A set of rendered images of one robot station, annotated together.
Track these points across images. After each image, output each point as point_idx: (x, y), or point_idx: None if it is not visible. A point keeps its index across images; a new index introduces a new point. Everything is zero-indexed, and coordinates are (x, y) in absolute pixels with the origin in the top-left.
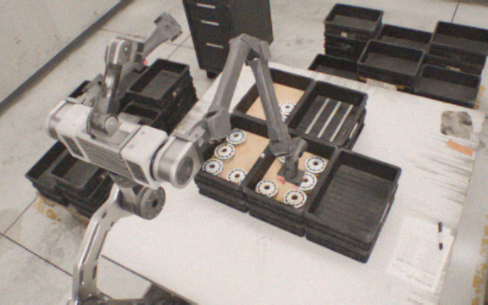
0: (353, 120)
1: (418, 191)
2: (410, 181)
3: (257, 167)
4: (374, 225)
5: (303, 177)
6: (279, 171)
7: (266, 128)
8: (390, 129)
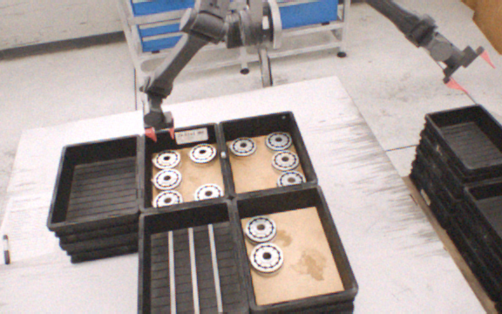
0: (139, 261)
1: (42, 292)
2: (55, 300)
3: (218, 144)
4: (64, 157)
5: (145, 131)
6: (169, 112)
7: None
8: None
